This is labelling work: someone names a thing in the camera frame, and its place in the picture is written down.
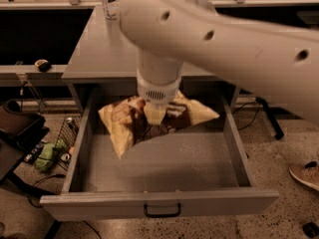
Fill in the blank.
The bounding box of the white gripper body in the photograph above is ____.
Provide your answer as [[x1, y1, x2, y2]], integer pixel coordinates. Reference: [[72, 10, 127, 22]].
[[137, 74, 181, 105]]

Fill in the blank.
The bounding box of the black wire basket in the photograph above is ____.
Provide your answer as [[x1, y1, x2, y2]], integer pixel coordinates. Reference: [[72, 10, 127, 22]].
[[56, 116, 81, 167]]

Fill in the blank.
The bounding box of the brown sneaker shoe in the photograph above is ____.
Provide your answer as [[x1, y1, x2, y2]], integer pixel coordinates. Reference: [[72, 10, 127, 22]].
[[289, 161, 319, 191]]

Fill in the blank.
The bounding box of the black yellow tape measure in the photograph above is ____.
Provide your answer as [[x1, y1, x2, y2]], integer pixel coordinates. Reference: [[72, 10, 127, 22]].
[[35, 59, 52, 73]]

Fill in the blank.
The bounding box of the black stand leg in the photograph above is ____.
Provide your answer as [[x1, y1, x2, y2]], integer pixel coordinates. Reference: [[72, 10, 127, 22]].
[[256, 97, 284, 140]]

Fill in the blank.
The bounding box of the clear water bottle on counter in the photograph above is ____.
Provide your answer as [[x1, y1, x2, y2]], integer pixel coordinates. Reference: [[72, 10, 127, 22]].
[[102, 0, 118, 20]]

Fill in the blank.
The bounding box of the soda can in basket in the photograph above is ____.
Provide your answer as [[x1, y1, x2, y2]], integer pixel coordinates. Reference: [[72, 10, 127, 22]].
[[65, 117, 79, 134]]

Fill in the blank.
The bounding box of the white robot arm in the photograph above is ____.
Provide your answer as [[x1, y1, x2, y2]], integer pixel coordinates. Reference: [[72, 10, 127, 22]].
[[119, 0, 319, 123]]

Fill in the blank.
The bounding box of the grey open top drawer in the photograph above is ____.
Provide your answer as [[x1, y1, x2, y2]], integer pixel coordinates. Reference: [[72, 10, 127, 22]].
[[40, 89, 279, 221]]

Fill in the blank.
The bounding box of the black floor cable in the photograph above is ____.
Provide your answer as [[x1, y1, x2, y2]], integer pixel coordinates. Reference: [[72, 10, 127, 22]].
[[232, 100, 263, 131]]

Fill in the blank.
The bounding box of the black drawer handle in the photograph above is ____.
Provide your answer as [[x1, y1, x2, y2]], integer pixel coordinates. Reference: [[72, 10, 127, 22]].
[[144, 203, 181, 219]]

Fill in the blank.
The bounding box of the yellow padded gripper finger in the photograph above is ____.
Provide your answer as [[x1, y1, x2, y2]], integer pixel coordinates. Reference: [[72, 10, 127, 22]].
[[144, 102, 167, 125]]

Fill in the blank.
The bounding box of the green chip bag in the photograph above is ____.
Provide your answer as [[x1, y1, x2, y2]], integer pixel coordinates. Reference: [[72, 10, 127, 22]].
[[34, 139, 69, 173]]

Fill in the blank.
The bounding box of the dark brown bag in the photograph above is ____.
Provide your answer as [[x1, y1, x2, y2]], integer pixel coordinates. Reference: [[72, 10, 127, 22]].
[[0, 100, 45, 150]]

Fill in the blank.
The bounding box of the black object on floor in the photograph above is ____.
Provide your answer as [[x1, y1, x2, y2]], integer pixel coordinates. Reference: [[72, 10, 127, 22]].
[[302, 222, 319, 238]]

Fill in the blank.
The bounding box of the brown sea salt chip bag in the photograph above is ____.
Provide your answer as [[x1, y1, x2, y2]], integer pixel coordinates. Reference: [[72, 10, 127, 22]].
[[98, 91, 219, 158]]

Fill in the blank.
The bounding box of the grey cabinet counter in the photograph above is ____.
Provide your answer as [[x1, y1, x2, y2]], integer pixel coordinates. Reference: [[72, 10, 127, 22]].
[[61, 2, 250, 115]]

